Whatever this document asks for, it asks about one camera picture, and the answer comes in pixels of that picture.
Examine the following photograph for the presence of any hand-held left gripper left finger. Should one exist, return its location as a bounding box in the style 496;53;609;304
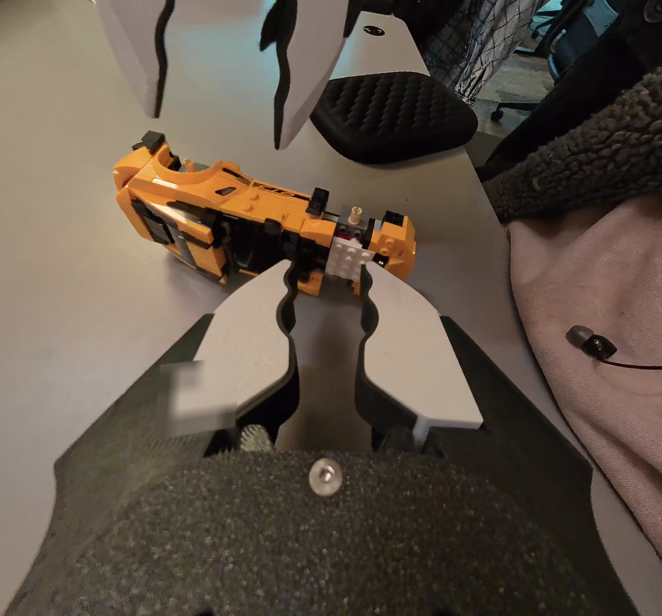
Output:
191;259;300;431

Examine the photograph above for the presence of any beige hoodie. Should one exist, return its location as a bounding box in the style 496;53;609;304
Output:
506;195;662;557

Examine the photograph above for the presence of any dark patterned cloth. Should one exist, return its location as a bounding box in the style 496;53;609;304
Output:
423;0;568;109

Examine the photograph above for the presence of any black wired earphone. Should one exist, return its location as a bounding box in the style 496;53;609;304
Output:
565;324;662;370

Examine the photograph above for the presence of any black office chair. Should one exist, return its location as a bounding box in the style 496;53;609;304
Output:
490;0;628;122

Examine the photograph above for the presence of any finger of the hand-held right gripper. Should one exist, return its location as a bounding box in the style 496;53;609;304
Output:
89;0;177;120
259;0;358;152

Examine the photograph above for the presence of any orange lego car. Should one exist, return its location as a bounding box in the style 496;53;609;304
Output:
114;130;418;297

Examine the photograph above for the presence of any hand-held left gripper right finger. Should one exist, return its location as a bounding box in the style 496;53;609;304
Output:
356;262;485;444

